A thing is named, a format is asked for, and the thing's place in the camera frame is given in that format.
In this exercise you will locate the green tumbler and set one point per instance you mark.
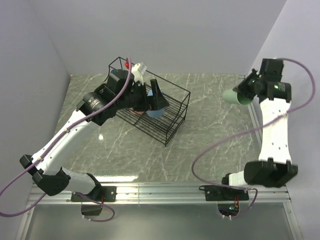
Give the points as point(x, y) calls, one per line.
point(231, 97)

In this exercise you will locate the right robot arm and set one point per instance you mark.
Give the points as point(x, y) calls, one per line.
point(274, 167)

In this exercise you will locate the black wire dish rack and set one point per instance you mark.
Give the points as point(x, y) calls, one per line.
point(164, 127)

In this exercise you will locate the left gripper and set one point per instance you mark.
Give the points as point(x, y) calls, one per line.
point(158, 101)

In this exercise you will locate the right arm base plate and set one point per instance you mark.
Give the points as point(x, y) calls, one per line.
point(219, 194)

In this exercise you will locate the aluminium side rail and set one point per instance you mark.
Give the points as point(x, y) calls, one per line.
point(252, 111)

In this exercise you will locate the salmon pink plastic tumbler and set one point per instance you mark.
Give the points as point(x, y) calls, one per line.
point(137, 112)

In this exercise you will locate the dark blue glazed mug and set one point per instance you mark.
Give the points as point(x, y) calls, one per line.
point(115, 72)

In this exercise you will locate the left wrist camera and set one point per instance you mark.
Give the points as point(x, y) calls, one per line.
point(137, 68)

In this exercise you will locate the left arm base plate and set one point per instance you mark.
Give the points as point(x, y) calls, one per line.
point(106, 194)

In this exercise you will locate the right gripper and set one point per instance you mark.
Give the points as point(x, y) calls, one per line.
point(241, 88)

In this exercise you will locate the blue plastic tumbler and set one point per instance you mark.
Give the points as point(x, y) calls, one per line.
point(154, 113)

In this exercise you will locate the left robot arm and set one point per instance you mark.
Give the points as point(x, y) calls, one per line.
point(123, 89)

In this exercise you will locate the aluminium mounting rail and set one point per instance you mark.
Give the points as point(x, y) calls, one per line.
point(154, 193)

